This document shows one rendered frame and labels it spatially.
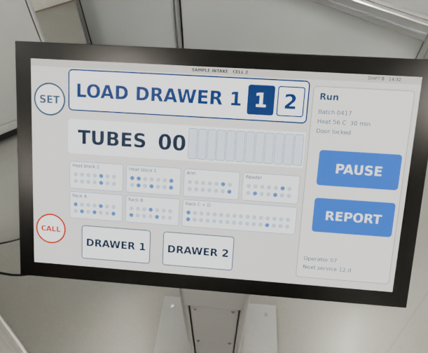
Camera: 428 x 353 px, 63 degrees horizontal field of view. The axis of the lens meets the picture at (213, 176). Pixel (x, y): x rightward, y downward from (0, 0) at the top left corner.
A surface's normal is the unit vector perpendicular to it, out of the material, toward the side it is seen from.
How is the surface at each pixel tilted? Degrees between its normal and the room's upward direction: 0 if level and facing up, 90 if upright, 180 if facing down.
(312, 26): 90
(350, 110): 50
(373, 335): 0
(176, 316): 5
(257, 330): 5
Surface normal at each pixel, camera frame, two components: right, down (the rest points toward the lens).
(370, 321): 0.00, -0.67
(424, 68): -0.07, 0.14
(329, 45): -0.73, 0.51
